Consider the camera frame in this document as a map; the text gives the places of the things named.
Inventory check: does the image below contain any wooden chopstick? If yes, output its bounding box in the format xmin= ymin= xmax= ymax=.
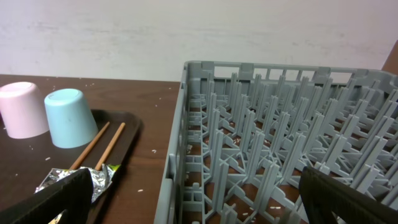
xmin=70 ymin=122 xmax=110 ymax=170
xmin=95 ymin=123 xmax=126 ymax=170

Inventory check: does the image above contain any crumpled foil wrapper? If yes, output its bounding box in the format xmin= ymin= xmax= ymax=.
xmin=35 ymin=164 xmax=119 ymax=223

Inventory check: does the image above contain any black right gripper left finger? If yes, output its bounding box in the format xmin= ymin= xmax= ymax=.
xmin=1 ymin=169 xmax=93 ymax=223

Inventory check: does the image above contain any grey dishwasher rack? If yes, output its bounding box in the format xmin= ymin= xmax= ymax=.
xmin=154 ymin=61 xmax=397 ymax=223

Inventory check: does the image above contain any dark brown serving tray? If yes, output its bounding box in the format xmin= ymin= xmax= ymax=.
xmin=1 ymin=110 xmax=142 ymax=210

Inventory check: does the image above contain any wooden chopstick left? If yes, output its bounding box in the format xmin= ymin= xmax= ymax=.
xmin=70 ymin=122 xmax=110 ymax=170

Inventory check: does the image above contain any wooden chopstick right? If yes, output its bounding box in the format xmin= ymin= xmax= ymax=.
xmin=95 ymin=123 xmax=126 ymax=170

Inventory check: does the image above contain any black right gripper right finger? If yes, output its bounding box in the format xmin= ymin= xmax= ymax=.
xmin=298 ymin=166 xmax=397 ymax=224

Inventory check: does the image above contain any light blue plastic cup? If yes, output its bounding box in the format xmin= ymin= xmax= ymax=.
xmin=44 ymin=88 xmax=98 ymax=149

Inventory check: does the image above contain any pink plastic cup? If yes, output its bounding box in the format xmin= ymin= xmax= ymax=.
xmin=1 ymin=82 xmax=49 ymax=139

